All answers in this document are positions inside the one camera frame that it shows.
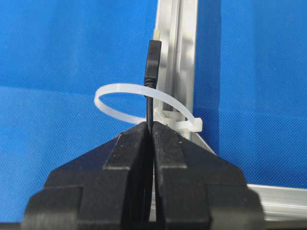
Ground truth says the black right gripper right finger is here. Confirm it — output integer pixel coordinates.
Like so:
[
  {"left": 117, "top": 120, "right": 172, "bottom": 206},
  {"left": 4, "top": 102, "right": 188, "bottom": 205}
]
[{"left": 152, "top": 122, "right": 264, "bottom": 230}]

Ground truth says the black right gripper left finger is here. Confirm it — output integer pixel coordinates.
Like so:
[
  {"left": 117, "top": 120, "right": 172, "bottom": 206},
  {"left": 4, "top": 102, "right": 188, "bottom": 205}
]
[{"left": 21, "top": 122, "right": 150, "bottom": 230}]

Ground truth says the black usb cable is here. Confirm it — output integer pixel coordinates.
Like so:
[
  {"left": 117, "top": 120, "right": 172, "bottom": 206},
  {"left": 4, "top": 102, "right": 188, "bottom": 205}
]
[{"left": 143, "top": 28, "right": 163, "bottom": 131}]

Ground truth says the white zip tie loop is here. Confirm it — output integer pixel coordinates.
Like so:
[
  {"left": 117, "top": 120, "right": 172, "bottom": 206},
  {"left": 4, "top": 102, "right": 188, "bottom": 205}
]
[{"left": 94, "top": 83, "right": 203, "bottom": 133}]

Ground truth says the silver aluminium extrusion frame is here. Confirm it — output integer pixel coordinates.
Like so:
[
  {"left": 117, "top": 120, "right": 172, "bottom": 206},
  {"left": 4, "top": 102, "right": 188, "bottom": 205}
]
[{"left": 155, "top": 0, "right": 307, "bottom": 220}]

